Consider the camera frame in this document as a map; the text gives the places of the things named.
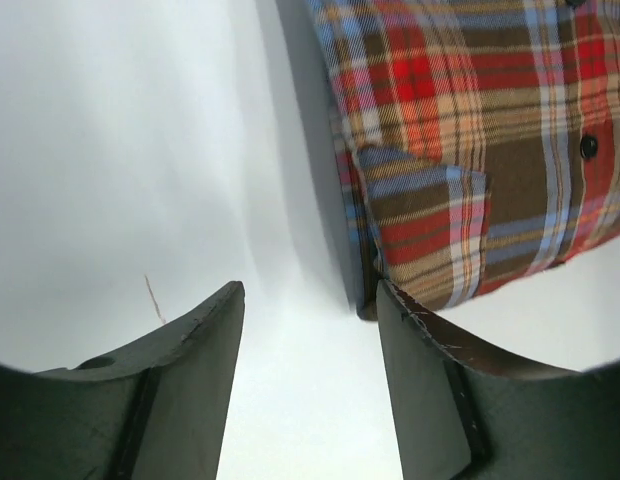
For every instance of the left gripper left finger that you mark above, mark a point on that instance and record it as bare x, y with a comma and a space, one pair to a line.
155, 408

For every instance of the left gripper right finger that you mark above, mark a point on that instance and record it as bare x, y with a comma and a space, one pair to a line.
464, 408

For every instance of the brown red plaid shirt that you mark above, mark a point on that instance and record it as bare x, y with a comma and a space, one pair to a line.
477, 142

